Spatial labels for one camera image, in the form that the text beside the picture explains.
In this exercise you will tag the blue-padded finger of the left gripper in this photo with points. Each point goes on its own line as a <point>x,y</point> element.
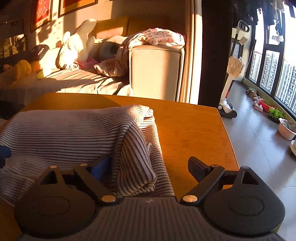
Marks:
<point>5,152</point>

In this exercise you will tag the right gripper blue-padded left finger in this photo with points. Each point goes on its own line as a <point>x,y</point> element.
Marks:
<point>90,175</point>

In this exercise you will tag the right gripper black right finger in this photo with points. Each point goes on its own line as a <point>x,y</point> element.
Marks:
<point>206,176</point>

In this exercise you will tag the striped grey knit garment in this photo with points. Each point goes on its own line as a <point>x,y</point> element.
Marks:
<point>128,135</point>

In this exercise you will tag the white upright vacuum cleaner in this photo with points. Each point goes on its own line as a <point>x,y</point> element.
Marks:
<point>234,68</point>

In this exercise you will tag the yellow plush toy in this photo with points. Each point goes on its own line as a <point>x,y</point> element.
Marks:
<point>19,71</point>

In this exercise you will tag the red plant pot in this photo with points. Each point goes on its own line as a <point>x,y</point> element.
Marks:
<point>266,105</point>

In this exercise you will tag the white ribbed plant pot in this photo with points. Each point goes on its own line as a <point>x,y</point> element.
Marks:
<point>293,146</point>

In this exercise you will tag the pink white bowl planter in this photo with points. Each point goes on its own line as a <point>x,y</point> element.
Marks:
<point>286,129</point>

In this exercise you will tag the green leafy small plant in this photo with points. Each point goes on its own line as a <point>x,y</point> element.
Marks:
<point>275,115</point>

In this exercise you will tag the black cap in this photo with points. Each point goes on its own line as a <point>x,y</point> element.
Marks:
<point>38,52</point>

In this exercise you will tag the pink floral blanket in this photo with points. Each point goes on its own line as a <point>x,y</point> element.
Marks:
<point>148,39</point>

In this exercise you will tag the pink cloth on sofa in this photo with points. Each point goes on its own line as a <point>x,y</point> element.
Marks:
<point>88,64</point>

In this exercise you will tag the white plush toy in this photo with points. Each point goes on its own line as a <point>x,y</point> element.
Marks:
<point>76,47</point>

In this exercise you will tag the beige sofa with cover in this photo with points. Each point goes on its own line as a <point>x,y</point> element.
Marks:
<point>153,73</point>

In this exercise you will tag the grey neck pillow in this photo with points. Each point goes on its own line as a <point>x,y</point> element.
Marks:
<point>108,50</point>

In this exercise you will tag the red framed picture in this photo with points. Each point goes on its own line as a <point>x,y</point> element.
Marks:
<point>68,6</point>
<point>41,13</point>

